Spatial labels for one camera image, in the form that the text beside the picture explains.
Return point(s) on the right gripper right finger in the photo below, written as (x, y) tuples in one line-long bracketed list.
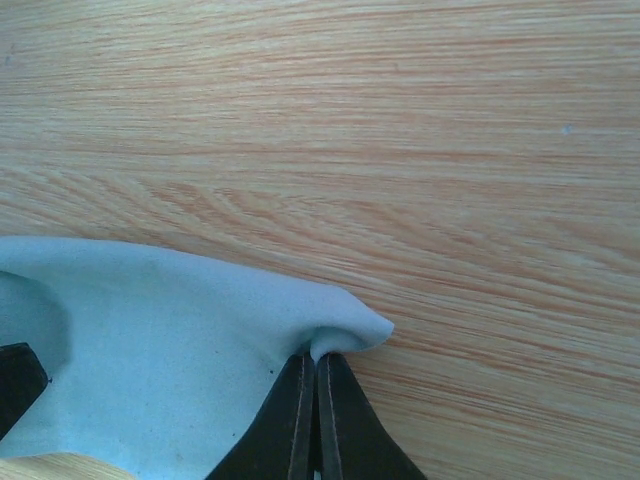
[(353, 442)]

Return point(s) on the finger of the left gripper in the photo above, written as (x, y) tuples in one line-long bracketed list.
[(22, 380)]

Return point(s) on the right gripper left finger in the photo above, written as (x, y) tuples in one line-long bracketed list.
[(278, 443)]

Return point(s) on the light blue cleaning cloth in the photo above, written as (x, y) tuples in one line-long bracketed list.
[(158, 359)]

